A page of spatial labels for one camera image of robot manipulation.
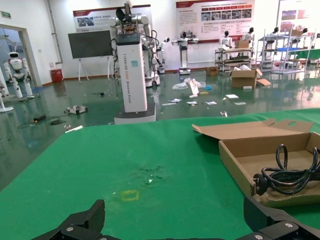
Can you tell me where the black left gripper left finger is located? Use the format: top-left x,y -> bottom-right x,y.
31,199 -> 106,240

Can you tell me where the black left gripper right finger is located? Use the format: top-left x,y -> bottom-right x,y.
233,196 -> 320,240

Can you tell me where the black power cable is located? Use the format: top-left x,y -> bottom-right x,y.
252,144 -> 320,196

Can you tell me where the large open cardboard box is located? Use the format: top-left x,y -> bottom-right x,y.
229,64 -> 272,89

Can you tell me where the small printed cardboard box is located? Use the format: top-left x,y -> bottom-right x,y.
205,66 -> 219,77

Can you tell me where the closed cardboard box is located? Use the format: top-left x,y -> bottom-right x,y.
234,39 -> 250,49

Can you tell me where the green table cloth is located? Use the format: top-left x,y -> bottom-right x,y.
0,107 -> 320,240

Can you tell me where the white stick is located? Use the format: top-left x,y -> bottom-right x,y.
64,125 -> 84,134

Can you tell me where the white floor device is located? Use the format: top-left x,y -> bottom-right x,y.
64,104 -> 89,116

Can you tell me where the red bin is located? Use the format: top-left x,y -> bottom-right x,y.
51,68 -> 64,84

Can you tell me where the white tower robot column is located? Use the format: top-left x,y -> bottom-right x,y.
113,32 -> 157,125

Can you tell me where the white carton red print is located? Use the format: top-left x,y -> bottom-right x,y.
186,78 -> 201,99

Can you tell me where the metal shelf rack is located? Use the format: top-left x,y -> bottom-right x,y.
258,28 -> 316,75

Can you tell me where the clear plastic bag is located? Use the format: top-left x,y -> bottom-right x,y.
172,77 -> 207,91

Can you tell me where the metal cart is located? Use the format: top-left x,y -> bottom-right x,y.
214,47 -> 254,73

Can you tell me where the green covered table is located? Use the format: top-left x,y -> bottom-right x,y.
297,48 -> 320,61

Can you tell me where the black display on stand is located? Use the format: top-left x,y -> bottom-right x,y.
67,29 -> 114,82

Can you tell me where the white robot black head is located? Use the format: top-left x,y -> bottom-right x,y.
241,26 -> 255,49
219,30 -> 235,50
269,26 -> 281,51
300,26 -> 310,48

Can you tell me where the white robot with outstretched arms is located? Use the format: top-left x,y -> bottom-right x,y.
171,31 -> 200,76

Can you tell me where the small white humanoid robot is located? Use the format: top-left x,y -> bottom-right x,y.
156,37 -> 171,75

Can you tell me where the red-header poster board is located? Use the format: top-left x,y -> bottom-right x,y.
72,4 -> 152,33

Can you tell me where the brown box with handle cutout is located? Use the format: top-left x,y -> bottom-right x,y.
191,118 -> 320,208

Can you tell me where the black floor cable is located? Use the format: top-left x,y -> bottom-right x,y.
17,113 -> 70,130

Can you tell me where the grey door frame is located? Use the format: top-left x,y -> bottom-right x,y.
0,24 -> 43,88

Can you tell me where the white wall pipe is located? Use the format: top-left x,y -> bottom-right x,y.
47,0 -> 63,65

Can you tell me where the wall photo poster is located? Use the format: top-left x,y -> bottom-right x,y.
281,9 -> 313,31

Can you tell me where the large wall info board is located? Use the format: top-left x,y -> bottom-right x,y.
175,0 -> 256,42

